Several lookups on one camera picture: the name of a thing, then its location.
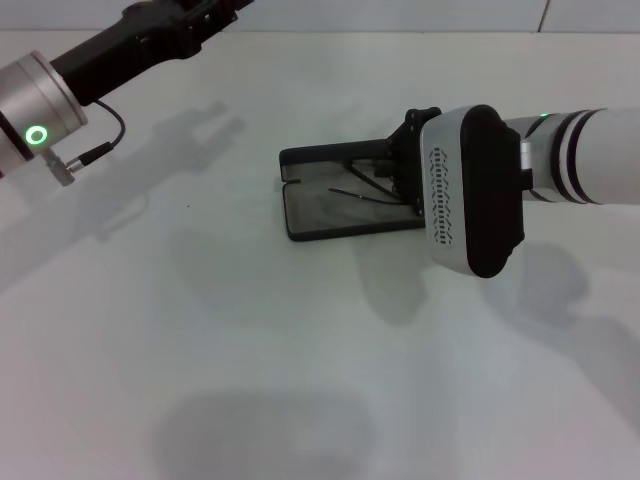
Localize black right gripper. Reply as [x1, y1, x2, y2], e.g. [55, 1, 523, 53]
[384, 106, 444, 219]

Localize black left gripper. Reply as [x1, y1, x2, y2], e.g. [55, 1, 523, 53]
[49, 0, 254, 107]

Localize black thin-frame glasses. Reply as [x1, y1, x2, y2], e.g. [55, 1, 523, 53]
[327, 157, 416, 207]

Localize black glasses case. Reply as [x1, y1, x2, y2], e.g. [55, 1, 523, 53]
[278, 137, 426, 245]

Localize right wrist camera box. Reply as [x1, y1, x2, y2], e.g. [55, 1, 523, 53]
[419, 103, 526, 280]

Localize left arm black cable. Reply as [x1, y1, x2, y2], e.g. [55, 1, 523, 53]
[67, 98, 126, 167]

